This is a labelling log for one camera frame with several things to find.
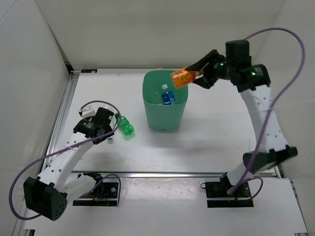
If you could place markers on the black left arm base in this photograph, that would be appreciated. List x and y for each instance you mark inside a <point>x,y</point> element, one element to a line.
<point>106,194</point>

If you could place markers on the green plastic bin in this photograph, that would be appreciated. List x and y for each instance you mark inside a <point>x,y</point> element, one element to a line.
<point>160,116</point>

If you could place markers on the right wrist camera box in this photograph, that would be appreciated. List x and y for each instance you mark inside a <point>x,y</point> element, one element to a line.
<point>238,51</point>

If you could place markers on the aluminium table rail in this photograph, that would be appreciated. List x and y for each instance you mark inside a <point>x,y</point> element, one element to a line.
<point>163,174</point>
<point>54,140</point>

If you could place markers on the aluminium left table rail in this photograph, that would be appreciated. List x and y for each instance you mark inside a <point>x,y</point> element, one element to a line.
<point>54,140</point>

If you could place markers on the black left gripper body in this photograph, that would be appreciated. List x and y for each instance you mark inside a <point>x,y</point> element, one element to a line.
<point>108,131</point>

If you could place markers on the orange juice bottle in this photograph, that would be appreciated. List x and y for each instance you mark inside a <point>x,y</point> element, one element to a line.
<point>183,77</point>

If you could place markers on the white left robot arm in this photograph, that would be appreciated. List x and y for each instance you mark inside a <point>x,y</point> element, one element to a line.
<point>49,193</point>

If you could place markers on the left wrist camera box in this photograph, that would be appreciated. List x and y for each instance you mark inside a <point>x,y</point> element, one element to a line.
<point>104,117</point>

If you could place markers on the green soda bottle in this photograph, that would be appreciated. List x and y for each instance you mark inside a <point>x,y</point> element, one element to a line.
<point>125,126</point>

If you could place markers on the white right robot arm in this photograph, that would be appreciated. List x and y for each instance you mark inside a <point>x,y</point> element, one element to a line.
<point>253,85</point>

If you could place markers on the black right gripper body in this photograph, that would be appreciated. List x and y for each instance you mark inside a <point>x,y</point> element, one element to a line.
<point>215,69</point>

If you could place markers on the aluminium front table rail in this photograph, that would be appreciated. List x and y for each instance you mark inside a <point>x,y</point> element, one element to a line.
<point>163,174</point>

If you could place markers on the clear unlabelled plastic bottle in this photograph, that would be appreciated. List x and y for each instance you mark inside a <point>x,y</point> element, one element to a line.
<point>110,140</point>

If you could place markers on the clear bottle blue label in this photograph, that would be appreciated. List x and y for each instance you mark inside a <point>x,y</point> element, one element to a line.
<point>167,96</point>

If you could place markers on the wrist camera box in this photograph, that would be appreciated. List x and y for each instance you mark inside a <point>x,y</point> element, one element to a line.
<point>104,117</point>
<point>238,51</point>

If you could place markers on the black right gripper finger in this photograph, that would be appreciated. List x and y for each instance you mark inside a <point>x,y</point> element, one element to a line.
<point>203,82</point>
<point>208,59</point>

